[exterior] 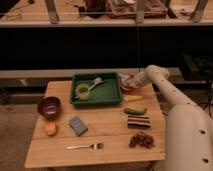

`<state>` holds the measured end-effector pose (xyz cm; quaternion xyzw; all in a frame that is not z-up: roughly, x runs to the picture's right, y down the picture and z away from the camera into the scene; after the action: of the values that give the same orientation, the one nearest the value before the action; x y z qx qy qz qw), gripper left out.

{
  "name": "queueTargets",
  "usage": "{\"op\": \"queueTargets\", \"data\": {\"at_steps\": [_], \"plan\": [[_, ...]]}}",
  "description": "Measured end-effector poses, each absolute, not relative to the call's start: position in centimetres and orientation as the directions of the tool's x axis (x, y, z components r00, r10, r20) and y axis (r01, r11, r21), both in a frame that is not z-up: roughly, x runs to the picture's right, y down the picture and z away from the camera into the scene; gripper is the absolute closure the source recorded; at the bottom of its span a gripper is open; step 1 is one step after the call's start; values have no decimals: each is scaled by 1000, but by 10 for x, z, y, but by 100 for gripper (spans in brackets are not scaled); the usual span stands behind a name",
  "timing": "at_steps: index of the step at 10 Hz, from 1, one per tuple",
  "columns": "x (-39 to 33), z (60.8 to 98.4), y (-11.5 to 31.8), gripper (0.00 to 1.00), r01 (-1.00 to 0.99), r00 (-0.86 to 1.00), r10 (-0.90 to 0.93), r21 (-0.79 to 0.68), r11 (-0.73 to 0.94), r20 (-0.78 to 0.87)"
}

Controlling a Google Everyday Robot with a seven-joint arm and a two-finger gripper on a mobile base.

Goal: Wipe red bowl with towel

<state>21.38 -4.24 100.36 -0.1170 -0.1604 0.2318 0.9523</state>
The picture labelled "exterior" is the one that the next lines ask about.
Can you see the orange toy fruit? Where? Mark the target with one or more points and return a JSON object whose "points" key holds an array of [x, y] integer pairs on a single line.
{"points": [[50, 128]]}

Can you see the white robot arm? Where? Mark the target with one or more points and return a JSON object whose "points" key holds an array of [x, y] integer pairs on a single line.
{"points": [[189, 129]]}

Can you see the green plastic cup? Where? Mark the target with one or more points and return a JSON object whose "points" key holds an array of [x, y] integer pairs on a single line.
{"points": [[82, 91]]}

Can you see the white towel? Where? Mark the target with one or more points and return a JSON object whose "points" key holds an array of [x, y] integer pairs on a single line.
{"points": [[125, 78]]}

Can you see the yellow toy corn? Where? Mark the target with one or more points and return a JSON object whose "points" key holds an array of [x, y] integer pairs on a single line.
{"points": [[130, 98]]}

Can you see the brown toy grapes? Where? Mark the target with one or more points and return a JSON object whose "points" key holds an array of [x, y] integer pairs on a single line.
{"points": [[142, 139]]}

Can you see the white spoon in tray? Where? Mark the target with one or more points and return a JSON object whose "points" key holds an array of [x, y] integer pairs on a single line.
{"points": [[95, 83]]}

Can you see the metal fork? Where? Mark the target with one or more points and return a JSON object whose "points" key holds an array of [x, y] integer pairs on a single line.
{"points": [[93, 146]]}

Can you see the dark maroon bowl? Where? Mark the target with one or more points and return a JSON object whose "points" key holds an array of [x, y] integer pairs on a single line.
{"points": [[49, 107]]}

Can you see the blue sponge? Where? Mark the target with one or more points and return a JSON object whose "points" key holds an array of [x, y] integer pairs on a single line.
{"points": [[78, 125]]}

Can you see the green toy cucumber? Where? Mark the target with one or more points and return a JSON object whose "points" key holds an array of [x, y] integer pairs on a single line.
{"points": [[131, 111]]}

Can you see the green plastic tray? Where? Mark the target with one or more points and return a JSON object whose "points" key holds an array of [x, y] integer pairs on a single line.
{"points": [[106, 93]]}

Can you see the red bowl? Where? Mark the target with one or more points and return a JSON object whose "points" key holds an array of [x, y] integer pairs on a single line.
{"points": [[128, 88]]}

